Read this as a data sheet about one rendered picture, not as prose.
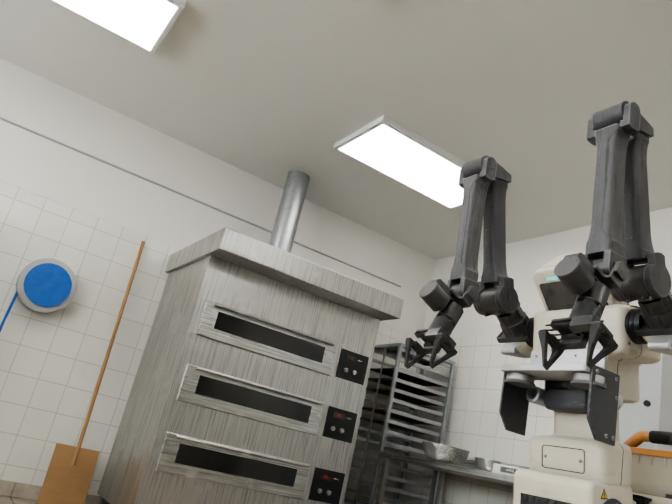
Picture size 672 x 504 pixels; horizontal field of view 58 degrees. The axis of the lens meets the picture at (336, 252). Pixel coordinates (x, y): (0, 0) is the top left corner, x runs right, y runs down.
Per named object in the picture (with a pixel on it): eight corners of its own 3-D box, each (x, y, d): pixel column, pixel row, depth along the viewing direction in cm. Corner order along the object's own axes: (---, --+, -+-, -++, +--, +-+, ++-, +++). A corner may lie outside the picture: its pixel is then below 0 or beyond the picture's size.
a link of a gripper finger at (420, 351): (409, 358, 153) (427, 329, 157) (392, 358, 159) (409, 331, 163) (426, 375, 155) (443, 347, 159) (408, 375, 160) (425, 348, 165)
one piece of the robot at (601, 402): (531, 438, 161) (540, 358, 167) (629, 450, 138) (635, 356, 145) (488, 425, 153) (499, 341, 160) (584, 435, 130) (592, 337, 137)
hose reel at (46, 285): (28, 414, 438) (81, 271, 473) (30, 415, 426) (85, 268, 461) (-36, 400, 419) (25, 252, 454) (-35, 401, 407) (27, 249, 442)
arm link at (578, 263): (630, 268, 128) (594, 274, 135) (601, 230, 124) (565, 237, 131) (613, 311, 122) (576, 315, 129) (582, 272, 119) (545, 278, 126)
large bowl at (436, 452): (409, 457, 499) (412, 439, 503) (444, 466, 516) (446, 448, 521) (441, 463, 467) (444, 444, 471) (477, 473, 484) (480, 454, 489)
